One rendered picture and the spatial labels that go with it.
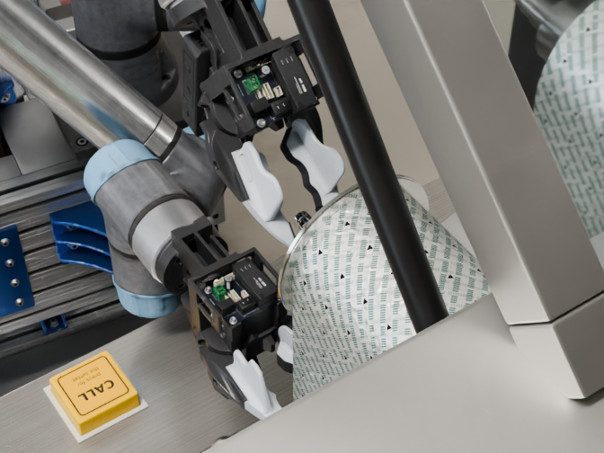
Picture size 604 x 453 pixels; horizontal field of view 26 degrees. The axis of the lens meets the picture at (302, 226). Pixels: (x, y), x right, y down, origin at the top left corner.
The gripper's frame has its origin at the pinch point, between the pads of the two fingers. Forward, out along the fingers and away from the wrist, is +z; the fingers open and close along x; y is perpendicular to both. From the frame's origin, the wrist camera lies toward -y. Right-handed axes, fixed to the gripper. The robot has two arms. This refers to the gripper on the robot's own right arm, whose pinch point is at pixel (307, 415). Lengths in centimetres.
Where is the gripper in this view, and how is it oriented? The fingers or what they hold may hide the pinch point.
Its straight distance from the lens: 115.2
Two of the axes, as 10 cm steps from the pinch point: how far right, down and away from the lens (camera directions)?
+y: 0.0, -6.8, -7.3
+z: 5.6, 6.1, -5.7
